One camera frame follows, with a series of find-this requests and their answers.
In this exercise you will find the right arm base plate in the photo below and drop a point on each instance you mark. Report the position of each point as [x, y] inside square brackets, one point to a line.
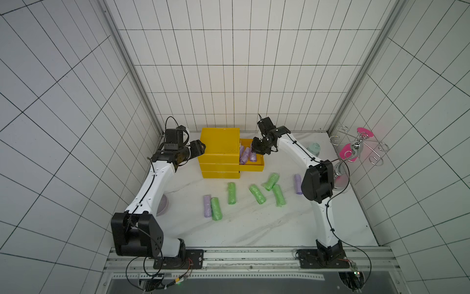
[314, 259]

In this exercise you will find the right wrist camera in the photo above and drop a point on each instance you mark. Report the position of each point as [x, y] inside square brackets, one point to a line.
[265, 125]

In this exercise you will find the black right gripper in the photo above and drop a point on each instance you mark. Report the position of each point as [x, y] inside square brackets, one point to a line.
[261, 145]

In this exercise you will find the green bag roll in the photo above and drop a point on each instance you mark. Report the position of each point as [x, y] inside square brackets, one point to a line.
[216, 209]
[258, 195]
[232, 199]
[271, 182]
[280, 199]

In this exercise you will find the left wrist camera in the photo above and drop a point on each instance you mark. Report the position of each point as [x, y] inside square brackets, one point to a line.
[177, 136]

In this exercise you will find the pink cup on stand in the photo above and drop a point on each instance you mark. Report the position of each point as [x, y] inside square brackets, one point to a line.
[348, 153]

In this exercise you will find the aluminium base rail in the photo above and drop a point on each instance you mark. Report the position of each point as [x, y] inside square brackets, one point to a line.
[258, 259]

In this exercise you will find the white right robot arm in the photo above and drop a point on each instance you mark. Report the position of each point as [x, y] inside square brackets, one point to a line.
[317, 186]

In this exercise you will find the green glass jar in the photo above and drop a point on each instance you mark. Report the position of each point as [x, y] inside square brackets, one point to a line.
[315, 149]

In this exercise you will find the yellow drawer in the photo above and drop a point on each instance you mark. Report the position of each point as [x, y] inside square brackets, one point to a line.
[257, 166]

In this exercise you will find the purple bag roll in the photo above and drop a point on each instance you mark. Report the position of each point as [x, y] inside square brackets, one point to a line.
[245, 156]
[253, 157]
[207, 206]
[298, 183]
[241, 151]

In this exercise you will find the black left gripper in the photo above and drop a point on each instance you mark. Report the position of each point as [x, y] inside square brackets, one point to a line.
[197, 148]

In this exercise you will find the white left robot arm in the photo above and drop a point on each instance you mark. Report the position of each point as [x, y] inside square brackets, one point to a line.
[135, 231]

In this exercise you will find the pink cup upper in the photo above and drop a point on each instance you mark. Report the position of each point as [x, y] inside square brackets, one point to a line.
[365, 133]

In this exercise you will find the chrome cup holder stand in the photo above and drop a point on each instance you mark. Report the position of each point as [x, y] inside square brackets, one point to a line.
[375, 148]

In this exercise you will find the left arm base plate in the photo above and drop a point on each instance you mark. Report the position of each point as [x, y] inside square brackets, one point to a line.
[178, 259]

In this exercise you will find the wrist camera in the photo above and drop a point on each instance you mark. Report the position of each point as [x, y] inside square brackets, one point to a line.
[265, 125]
[177, 136]

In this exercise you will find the yellow plastic drawer cabinet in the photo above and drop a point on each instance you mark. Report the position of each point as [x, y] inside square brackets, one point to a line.
[221, 157]

